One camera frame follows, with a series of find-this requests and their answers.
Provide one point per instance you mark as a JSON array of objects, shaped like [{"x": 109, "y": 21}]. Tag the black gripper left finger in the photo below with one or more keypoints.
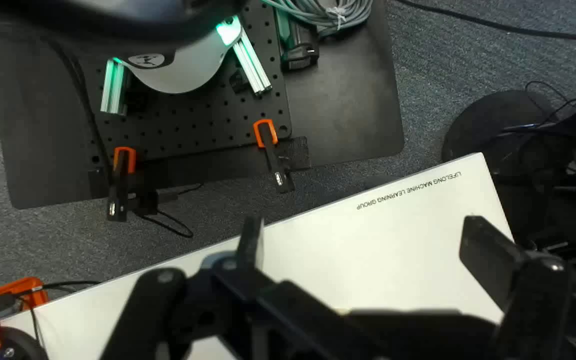
[{"x": 251, "y": 243}]

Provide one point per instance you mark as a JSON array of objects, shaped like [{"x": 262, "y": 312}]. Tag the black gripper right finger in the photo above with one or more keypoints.
[{"x": 501, "y": 257}]

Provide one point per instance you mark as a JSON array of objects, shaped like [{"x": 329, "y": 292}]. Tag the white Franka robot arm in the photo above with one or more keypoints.
[{"x": 181, "y": 71}]

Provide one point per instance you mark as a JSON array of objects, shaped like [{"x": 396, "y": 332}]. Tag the orange and black clamp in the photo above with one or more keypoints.
[
  {"x": 123, "y": 172},
  {"x": 270, "y": 151}
]

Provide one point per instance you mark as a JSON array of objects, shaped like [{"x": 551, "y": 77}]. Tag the black round stand base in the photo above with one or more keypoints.
[{"x": 495, "y": 127}]

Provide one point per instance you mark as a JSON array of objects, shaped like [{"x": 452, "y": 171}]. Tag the black perforated breadboard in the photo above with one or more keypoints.
[{"x": 341, "y": 100}]

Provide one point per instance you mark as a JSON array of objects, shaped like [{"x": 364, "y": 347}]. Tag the small black box device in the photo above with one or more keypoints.
[{"x": 299, "y": 52}]

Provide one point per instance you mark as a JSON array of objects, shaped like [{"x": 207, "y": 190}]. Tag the orange clamp bottom left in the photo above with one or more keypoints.
[{"x": 8, "y": 297}]

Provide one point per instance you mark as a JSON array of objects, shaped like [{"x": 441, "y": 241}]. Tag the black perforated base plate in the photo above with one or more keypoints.
[{"x": 194, "y": 122}]

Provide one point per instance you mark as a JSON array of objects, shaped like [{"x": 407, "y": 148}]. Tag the aluminium extrusion bracket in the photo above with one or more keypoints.
[
  {"x": 251, "y": 60},
  {"x": 110, "y": 87}
]

